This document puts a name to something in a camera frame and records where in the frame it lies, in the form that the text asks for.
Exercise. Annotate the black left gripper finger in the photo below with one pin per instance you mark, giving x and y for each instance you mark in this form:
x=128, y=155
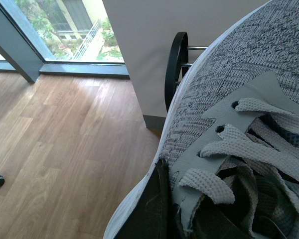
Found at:
x=149, y=218

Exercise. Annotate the black metal shoe rack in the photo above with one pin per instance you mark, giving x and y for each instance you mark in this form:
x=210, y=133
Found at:
x=177, y=65

